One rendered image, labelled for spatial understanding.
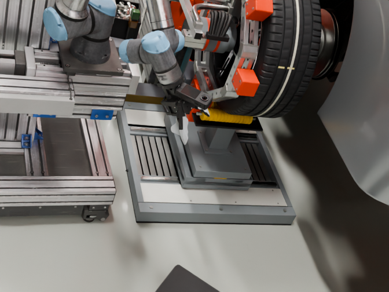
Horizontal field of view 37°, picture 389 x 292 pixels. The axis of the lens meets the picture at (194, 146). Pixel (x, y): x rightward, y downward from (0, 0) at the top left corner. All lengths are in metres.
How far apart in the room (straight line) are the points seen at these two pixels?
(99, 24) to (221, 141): 1.06
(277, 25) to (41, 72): 0.91
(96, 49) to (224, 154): 1.04
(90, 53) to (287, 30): 0.76
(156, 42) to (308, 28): 0.84
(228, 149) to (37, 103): 1.16
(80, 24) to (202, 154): 1.12
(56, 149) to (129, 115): 0.63
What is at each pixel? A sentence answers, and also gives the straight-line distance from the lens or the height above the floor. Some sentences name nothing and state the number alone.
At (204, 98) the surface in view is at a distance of 1.79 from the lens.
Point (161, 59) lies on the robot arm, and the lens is 1.75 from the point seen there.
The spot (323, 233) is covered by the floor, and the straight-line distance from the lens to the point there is 3.19.
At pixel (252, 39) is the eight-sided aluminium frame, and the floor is 0.99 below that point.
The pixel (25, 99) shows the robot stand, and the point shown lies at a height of 0.72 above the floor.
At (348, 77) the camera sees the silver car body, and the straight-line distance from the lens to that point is 2.40.
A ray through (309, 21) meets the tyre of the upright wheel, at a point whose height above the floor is 1.10.
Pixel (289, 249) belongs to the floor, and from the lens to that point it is 3.00.
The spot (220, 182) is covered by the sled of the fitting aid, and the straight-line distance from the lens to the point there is 2.93.
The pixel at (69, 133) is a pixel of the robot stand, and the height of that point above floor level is 0.21.
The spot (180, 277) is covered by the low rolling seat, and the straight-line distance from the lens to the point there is 2.23.
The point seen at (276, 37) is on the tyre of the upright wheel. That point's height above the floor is 1.04.
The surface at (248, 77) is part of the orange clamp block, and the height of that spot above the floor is 0.88.
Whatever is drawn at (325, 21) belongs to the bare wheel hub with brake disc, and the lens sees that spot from 2.80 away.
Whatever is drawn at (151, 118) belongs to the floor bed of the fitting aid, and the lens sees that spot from 3.24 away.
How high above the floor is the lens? 2.08
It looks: 39 degrees down
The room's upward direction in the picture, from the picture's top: 22 degrees clockwise
